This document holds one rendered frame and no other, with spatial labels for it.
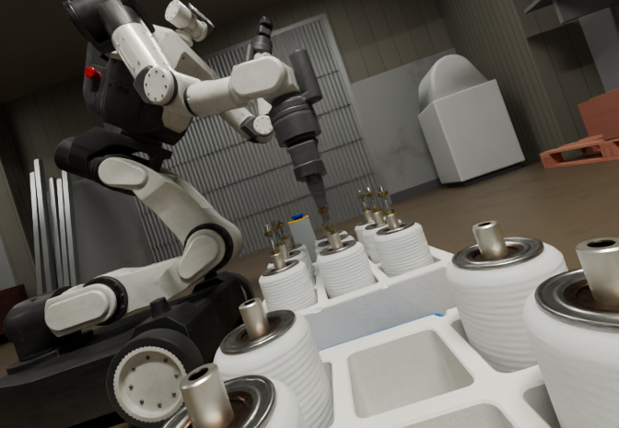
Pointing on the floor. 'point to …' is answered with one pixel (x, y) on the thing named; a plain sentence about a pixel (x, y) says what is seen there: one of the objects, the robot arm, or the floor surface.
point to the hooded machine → (466, 123)
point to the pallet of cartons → (598, 112)
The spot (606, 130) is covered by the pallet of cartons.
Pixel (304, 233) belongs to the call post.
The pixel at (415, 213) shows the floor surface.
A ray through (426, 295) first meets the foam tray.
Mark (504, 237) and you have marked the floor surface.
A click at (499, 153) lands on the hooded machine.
